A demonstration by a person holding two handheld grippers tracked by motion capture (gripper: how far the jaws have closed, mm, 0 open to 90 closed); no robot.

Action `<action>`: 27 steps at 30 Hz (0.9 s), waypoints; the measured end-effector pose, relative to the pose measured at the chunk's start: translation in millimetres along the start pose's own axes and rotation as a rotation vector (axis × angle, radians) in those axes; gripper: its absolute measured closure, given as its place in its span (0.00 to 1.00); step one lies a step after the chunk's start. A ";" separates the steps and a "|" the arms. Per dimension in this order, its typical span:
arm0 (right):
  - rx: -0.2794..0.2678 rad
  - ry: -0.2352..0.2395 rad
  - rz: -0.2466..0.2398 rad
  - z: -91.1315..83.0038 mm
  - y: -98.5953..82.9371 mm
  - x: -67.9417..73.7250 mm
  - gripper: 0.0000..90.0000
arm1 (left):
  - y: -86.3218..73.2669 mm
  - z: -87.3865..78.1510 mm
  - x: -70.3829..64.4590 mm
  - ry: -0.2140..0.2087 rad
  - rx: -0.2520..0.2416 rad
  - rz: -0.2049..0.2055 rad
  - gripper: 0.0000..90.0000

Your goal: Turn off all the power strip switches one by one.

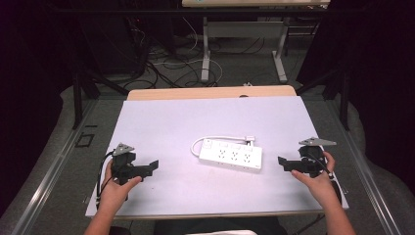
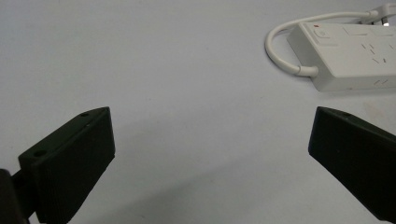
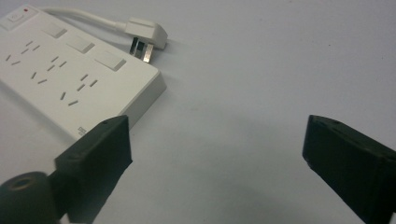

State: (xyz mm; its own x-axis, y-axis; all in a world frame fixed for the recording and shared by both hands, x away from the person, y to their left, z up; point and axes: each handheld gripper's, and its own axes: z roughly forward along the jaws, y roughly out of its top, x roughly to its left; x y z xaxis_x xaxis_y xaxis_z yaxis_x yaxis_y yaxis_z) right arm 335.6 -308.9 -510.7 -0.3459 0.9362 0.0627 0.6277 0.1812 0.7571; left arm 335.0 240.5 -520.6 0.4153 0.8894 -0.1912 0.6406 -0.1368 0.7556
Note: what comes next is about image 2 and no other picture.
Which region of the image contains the white plug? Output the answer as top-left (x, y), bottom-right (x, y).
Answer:
top-left (360, 2), bottom-right (396, 28)

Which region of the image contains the white power strip cable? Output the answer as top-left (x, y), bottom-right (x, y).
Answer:
top-left (263, 9), bottom-right (379, 78)

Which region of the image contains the white power strip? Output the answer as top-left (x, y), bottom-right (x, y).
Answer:
top-left (286, 21), bottom-right (396, 92)

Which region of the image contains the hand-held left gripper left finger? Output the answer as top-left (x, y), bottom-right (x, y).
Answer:
top-left (12, 106), bottom-right (116, 224)

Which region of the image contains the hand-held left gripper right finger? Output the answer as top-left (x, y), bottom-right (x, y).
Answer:
top-left (307, 105), bottom-right (396, 224)

